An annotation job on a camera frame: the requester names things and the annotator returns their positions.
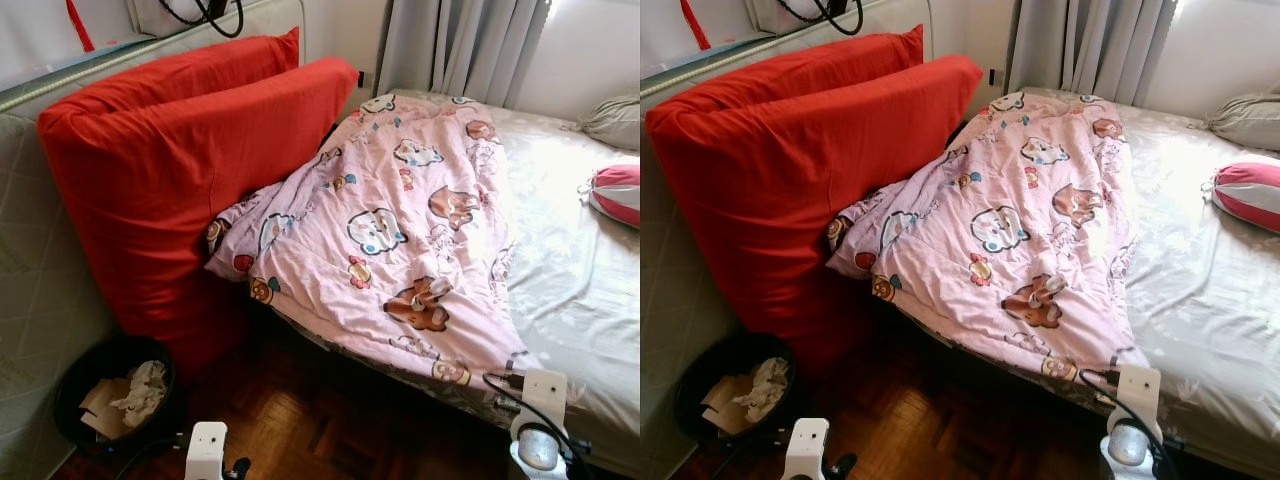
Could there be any white tissue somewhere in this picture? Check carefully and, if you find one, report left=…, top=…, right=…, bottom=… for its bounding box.
left=110, top=360, right=168, bottom=428
left=733, top=357, right=791, bottom=426

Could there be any pink cartoon print blanket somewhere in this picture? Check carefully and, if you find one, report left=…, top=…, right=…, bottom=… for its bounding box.
left=825, top=93, right=1151, bottom=381
left=205, top=95, right=541, bottom=386

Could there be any brown cardboard piece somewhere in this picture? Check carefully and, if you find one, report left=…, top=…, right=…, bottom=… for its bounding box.
left=78, top=378, right=131, bottom=439
left=700, top=375, right=751, bottom=436

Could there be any black waste bin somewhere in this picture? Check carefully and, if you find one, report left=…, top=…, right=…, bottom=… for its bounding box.
left=53, top=335, right=181, bottom=461
left=673, top=332, right=801, bottom=456

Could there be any large red cushion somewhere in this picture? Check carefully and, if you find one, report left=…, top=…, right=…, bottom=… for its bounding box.
left=645, top=55, right=984, bottom=376
left=60, top=27, right=301, bottom=116
left=38, top=57, right=359, bottom=376
left=680, top=25, right=926, bottom=111

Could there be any bed with grey floral sheet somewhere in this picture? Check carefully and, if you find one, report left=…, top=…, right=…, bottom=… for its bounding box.
left=880, top=85, right=1280, bottom=476
left=270, top=88, right=641, bottom=476

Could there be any red white striped bolster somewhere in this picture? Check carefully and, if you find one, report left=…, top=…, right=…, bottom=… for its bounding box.
left=585, top=163, right=641, bottom=229
left=1210, top=162, right=1280, bottom=236

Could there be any olive grey pillow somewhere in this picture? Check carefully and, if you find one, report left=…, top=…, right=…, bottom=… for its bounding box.
left=578, top=95, right=641, bottom=151
left=1205, top=93, right=1280, bottom=151

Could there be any grey curtain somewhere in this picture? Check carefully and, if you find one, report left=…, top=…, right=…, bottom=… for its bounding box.
left=378, top=0, right=551, bottom=101
left=1008, top=0, right=1181, bottom=101

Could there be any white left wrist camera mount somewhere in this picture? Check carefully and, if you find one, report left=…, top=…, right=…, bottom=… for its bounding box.
left=783, top=418, right=831, bottom=480
left=185, top=422, right=229, bottom=480

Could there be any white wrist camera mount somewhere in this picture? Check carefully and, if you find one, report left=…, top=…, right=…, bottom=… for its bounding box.
left=510, top=370, right=569, bottom=441
left=783, top=418, right=831, bottom=480
left=1105, top=365, right=1163, bottom=436
left=185, top=422, right=229, bottom=480

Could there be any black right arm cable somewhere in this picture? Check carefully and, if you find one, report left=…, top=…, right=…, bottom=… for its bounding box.
left=483, top=372, right=591, bottom=480
left=1078, top=368, right=1183, bottom=480

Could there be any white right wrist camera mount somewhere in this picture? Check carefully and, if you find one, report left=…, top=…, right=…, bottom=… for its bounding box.
left=510, top=370, right=569, bottom=441
left=1105, top=365, right=1163, bottom=436

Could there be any black looped cable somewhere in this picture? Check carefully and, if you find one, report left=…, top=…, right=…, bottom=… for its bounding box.
left=780, top=0, right=866, bottom=36
left=160, top=0, right=246, bottom=39

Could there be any red strap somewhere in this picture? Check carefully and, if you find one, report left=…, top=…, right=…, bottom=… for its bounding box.
left=65, top=0, right=96, bottom=53
left=680, top=0, right=709, bottom=51

